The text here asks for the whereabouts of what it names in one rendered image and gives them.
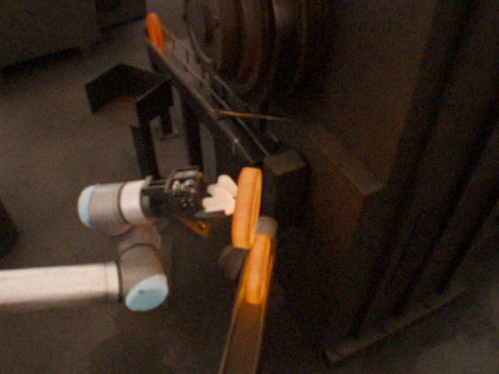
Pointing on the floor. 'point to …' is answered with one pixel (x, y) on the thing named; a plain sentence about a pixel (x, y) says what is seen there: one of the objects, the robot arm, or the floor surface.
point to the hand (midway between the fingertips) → (246, 201)
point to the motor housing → (237, 285)
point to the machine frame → (396, 162)
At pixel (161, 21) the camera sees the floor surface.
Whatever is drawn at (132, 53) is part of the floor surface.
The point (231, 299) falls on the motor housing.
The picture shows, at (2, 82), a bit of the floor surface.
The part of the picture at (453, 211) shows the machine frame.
